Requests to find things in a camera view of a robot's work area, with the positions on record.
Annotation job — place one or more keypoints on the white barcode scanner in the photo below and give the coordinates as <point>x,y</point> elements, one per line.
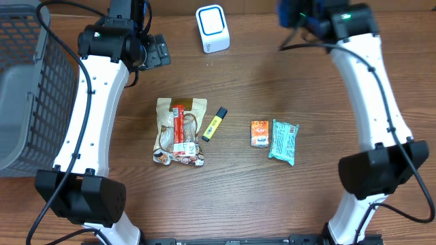
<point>213,28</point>

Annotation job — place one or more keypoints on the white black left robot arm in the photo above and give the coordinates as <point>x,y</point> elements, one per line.
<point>77,187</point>

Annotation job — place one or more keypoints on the red stick snack packet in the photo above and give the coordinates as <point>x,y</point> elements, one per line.
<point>185,127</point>

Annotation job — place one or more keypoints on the grey plastic shopping basket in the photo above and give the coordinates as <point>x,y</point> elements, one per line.
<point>38,89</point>

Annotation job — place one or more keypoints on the yellow highlighter pen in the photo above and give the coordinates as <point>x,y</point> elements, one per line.
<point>215,122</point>

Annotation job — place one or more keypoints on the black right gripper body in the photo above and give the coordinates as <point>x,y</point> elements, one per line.
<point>294,16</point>

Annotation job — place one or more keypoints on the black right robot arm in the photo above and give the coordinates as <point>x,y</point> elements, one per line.
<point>389,155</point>

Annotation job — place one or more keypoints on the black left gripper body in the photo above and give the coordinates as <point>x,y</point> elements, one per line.
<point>150,54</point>

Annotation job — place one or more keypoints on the small orange snack box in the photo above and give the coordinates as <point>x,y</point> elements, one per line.
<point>259,133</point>

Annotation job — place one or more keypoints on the teal orange snack pack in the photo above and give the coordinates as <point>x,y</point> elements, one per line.
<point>283,141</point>

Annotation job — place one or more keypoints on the beige brown snack pouch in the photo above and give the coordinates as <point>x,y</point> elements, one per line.
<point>163,148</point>

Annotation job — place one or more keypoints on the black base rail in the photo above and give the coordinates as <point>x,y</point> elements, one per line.
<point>235,242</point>

